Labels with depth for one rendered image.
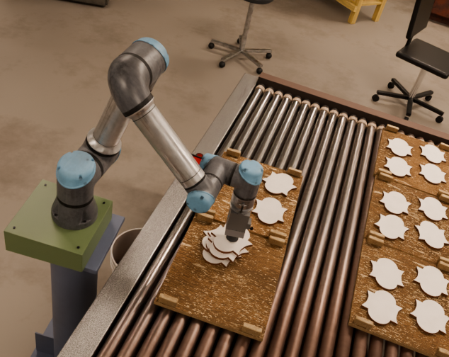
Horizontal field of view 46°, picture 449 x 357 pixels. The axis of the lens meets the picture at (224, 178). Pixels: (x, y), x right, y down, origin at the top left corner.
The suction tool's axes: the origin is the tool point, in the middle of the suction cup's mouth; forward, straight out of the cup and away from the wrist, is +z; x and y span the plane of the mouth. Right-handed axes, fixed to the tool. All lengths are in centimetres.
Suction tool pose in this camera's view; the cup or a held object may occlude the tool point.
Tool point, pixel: (231, 237)
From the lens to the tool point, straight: 181.0
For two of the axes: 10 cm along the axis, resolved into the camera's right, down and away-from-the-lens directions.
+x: -9.8, -2.1, -0.4
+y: 1.0, -6.3, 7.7
